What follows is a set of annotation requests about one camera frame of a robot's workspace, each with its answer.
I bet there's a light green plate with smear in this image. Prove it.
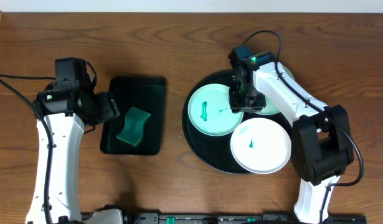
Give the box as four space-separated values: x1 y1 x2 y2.
186 83 244 137

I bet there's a green scrub sponge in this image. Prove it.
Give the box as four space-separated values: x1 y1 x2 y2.
116 106 151 147

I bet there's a white plate with green spot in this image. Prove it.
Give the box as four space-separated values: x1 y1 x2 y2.
230 118 291 174

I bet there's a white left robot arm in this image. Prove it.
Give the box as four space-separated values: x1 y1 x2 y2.
26 89 119 223

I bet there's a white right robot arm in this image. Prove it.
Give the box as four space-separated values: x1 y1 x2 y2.
230 55 357 223

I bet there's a black rectangular tray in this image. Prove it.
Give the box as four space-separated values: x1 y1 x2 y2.
100 77 166 156

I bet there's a pale green rear plate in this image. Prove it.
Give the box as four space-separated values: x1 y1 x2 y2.
257 66 295 116

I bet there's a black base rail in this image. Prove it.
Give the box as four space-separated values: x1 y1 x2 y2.
124 212 367 224

